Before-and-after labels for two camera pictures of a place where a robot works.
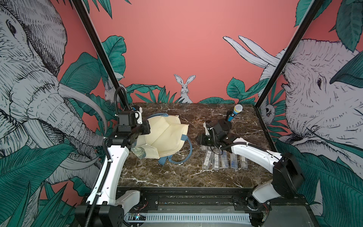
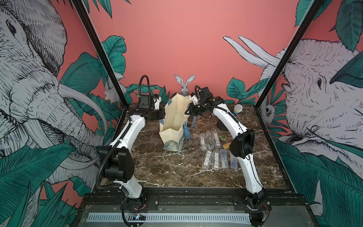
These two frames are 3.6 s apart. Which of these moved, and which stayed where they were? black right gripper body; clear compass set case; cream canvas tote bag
Moved: cream canvas tote bag; black right gripper body
Stayed: clear compass set case
